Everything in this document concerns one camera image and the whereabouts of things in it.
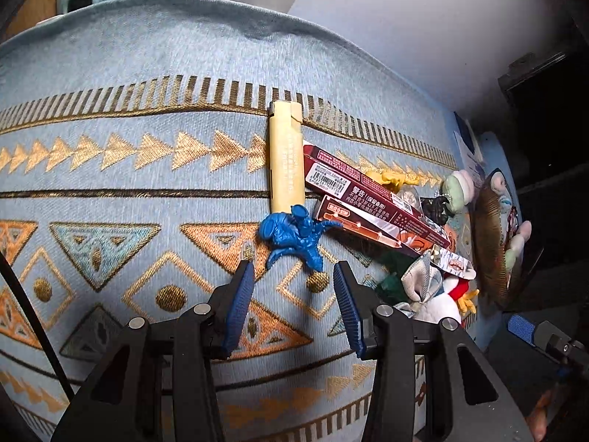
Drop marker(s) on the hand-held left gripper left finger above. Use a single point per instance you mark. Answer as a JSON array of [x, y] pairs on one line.
[[239, 308]]

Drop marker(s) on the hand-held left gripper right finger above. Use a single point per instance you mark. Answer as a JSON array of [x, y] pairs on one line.
[[349, 308]]

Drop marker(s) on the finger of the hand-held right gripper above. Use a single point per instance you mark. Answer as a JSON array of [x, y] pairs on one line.
[[522, 329]]

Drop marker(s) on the green toy figure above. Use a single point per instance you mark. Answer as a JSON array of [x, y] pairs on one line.
[[391, 287]]

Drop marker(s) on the white plush chicken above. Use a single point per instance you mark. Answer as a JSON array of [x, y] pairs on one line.
[[441, 311]]

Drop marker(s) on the three-ball plush skewer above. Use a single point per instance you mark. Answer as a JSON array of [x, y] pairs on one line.
[[520, 244]]

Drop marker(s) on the blue toy figure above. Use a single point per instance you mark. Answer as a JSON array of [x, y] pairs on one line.
[[290, 235]]

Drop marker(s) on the round woven basket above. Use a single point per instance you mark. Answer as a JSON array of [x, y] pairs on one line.
[[490, 239]]

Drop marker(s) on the dark red card box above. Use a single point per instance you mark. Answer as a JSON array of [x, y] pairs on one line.
[[363, 188]]

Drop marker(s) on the black toy figure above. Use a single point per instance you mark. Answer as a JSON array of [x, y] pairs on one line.
[[435, 209]]

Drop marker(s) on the yellow lighter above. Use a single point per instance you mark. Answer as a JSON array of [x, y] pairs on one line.
[[285, 161]]

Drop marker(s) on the person's right hand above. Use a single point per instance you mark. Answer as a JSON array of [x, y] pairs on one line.
[[538, 419]]

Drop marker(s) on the small red white packet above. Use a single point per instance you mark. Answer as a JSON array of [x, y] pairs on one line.
[[453, 262]]

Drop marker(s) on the yellow toy figure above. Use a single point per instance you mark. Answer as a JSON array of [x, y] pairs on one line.
[[391, 179]]

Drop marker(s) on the small green pink plush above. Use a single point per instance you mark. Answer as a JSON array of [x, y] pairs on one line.
[[458, 188]]

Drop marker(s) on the black monitor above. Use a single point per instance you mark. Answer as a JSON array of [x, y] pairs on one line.
[[552, 147]]

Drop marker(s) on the blue paper card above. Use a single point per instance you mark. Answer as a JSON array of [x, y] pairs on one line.
[[467, 140]]

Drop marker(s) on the patterned woven table mat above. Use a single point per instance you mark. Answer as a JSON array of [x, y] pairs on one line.
[[138, 78]]

